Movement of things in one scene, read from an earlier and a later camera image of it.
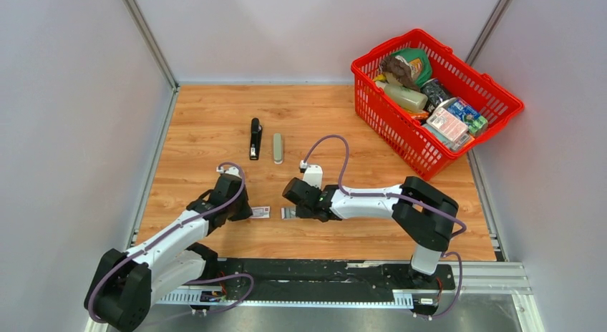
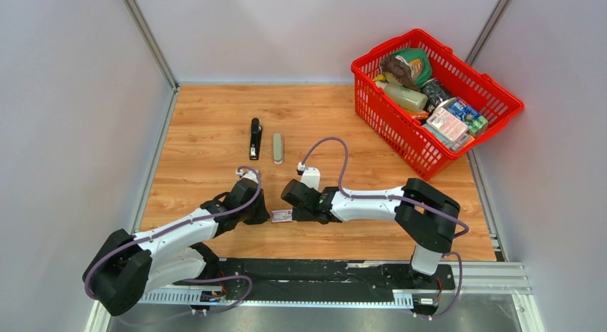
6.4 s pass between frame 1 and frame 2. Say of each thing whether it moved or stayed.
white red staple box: moved
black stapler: stayed
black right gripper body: stayed
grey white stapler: stayed
